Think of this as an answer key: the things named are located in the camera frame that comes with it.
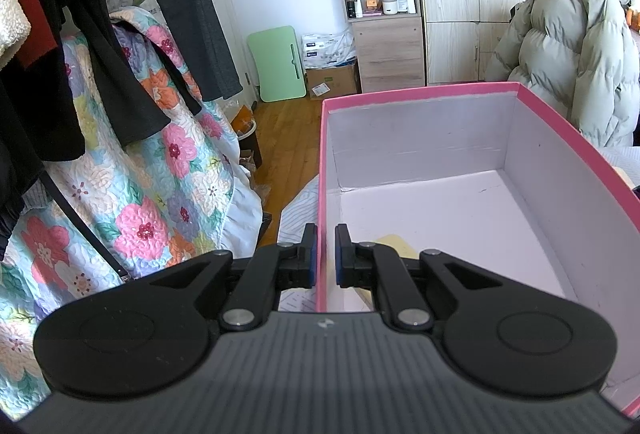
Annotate white carton pack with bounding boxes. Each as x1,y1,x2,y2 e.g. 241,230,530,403
301,32,357,69

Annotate floral quilt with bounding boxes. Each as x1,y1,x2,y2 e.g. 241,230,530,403
0,6,281,407

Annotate pink cardboard box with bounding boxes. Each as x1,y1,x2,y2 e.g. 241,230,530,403
316,82,640,420

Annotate black hanging garment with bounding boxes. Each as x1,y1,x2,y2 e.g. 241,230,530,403
0,0,86,259

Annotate white fleece garment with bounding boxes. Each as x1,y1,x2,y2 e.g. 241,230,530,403
0,0,32,59

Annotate green folding table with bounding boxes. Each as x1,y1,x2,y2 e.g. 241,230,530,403
248,26,307,103

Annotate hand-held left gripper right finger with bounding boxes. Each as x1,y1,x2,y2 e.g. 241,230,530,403
334,223,503,332

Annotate brown cardboard box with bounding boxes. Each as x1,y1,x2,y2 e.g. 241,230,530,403
305,61,362,101

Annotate pale yellow card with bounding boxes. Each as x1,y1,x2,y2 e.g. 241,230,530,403
357,234,418,312

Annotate orange waste bin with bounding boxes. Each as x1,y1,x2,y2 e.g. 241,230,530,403
234,104,258,139

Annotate black bag strap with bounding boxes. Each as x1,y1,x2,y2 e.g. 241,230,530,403
42,171,130,283

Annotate grey-green puffer jacket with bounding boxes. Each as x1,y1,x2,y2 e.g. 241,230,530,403
486,0,640,149

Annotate black frilled sleeve garment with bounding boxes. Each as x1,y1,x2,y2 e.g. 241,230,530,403
54,0,172,147

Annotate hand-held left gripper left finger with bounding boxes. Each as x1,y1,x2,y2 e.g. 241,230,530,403
149,223,319,332

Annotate wooden shelf unit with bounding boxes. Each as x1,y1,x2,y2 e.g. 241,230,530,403
326,0,427,94

